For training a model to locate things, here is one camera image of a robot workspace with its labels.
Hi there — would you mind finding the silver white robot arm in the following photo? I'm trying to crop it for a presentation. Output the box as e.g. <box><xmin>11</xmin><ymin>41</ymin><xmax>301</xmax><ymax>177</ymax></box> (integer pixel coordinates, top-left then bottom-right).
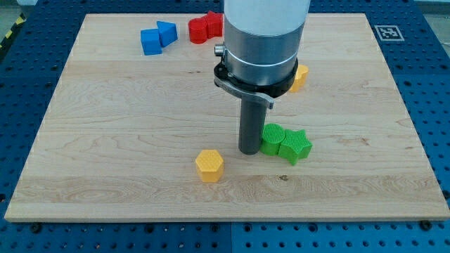
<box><xmin>214</xmin><ymin>0</ymin><xmax>310</xmax><ymax>86</ymax></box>

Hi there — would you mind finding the wooden board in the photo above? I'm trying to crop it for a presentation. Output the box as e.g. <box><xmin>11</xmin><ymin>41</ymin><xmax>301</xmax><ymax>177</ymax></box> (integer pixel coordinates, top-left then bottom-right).
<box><xmin>5</xmin><ymin>13</ymin><xmax>449</xmax><ymax>223</ymax></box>

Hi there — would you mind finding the white fiducial marker tag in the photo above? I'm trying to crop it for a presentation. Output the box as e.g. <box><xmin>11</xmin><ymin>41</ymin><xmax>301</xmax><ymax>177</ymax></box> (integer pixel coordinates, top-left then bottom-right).
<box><xmin>374</xmin><ymin>25</ymin><xmax>404</xmax><ymax>41</ymax></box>

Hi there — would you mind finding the blue cube block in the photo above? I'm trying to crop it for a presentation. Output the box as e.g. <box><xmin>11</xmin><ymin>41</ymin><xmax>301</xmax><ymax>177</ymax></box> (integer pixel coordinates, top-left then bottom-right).
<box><xmin>141</xmin><ymin>29</ymin><xmax>162</xmax><ymax>56</ymax></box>

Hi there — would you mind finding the red cylinder block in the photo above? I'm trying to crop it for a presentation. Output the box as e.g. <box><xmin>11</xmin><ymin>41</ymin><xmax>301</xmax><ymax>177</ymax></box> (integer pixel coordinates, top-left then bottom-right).
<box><xmin>188</xmin><ymin>18</ymin><xmax>208</xmax><ymax>44</ymax></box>

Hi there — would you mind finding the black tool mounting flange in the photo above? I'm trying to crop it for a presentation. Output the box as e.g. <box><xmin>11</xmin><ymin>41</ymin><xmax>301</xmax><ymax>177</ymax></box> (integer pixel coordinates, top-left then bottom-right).
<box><xmin>214</xmin><ymin>60</ymin><xmax>299</xmax><ymax>109</ymax></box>

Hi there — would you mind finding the blue triangle block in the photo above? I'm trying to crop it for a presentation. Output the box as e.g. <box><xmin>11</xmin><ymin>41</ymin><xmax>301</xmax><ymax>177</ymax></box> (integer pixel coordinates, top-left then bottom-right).
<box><xmin>157</xmin><ymin>21</ymin><xmax>178</xmax><ymax>47</ymax></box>

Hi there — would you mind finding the green cylinder block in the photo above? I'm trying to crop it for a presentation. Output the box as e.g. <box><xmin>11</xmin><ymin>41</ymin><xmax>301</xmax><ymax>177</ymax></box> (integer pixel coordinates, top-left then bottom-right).
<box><xmin>260</xmin><ymin>123</ymin><xmax>285</xmax><ymax>156</ymax></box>

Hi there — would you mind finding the yellow hexagon block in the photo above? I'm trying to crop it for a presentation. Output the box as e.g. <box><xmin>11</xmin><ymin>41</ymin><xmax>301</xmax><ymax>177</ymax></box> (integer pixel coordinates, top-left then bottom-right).
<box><xmin>195</xmin><ymin>150</ymin><xmax>224</xmax><ymax>183</ymax></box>

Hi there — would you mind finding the red star block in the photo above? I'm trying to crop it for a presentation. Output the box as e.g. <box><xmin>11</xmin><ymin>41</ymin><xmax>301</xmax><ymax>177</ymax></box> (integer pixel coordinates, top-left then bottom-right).
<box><xmin>204</xmin><ymin>11</ymin><xmax>224</xmax><ymax>39</ymax></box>

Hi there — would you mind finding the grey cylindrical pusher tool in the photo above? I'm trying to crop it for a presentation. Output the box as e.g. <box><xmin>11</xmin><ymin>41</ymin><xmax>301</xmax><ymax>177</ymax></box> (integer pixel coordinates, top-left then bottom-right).
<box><xmin>238</xmin><ymin>100</ymin><xmax>266</xmax><ymax>155</ymax></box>

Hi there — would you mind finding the yellow block behind arm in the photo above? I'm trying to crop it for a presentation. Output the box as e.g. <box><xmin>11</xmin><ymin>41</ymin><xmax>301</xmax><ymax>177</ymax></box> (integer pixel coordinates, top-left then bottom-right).
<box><xmin>289</xmin><ymin>65</ymin><xmax>309</xmax><ymax>93</ymax></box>

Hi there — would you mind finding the green star block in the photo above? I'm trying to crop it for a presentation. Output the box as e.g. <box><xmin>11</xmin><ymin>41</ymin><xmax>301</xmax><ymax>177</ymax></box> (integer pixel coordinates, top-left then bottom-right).
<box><xmin>278</xmin><ymin>129</ymin><xmax>313</xmax><ymax>166</ymax></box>

